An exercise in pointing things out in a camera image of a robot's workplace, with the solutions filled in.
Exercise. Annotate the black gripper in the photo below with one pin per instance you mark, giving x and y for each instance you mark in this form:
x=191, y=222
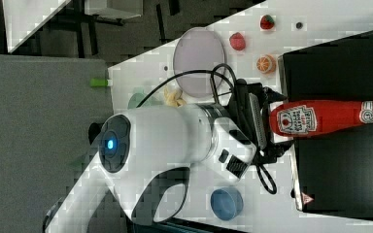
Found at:
x=248, y=108

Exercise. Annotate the black cylinder at table edge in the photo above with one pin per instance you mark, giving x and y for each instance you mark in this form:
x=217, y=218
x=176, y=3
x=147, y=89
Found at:
x=93, y=131

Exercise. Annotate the green marker pen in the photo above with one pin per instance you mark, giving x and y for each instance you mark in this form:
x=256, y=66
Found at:
x=100, y=83

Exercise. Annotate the pale purple plate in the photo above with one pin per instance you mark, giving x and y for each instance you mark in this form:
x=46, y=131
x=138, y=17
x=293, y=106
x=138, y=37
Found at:
x=197, y=49

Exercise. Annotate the red toy fruit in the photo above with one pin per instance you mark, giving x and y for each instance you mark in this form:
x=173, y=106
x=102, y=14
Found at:
x=237, y=41

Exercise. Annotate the green perforated colander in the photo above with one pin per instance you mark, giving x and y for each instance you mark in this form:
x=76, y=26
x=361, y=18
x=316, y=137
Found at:
x=137, y=98

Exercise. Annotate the toy orange half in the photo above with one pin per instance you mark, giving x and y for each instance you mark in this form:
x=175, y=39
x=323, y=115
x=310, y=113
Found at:
x=266, y=64

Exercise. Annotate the toy strawberry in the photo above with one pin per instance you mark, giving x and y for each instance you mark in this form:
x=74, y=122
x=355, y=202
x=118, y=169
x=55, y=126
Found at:
x=267, y=22

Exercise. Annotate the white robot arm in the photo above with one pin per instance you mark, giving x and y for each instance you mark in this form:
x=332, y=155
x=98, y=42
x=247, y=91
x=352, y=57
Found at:
x=143, y=156

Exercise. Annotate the red ketchup bottle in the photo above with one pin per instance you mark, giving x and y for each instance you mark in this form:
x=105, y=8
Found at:
x=310, y=118

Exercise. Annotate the blue bowl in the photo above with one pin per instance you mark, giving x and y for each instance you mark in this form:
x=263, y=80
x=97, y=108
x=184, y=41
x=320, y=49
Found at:
x=226, y=203

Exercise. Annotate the yellow toy banana bunch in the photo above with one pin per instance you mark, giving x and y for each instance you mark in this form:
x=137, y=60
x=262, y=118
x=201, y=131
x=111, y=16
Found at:
x=173, y=98

